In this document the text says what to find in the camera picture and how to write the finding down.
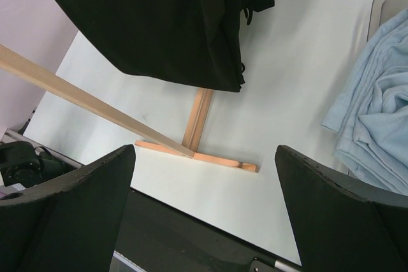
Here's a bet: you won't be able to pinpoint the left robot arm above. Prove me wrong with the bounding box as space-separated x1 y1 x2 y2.
1 141 82 199

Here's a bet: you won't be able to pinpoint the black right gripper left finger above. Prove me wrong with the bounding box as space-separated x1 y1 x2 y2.
1 145 136 271

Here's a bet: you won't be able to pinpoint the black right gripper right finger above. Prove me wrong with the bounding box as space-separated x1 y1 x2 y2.
275 145 407 271

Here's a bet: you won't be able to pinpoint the light blue trousers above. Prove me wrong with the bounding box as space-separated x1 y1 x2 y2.
321 10 407 195

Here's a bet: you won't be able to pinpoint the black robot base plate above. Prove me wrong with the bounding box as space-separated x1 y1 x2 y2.
115 189 302 271

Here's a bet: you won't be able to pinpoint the wooden clothes rack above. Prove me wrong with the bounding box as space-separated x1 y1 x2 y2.
1 46 259 173

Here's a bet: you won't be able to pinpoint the clear plastic bin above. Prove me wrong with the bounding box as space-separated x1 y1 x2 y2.
368 0 407 40

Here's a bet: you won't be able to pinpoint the front black trousers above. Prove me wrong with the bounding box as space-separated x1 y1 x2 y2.
55 0 244 92

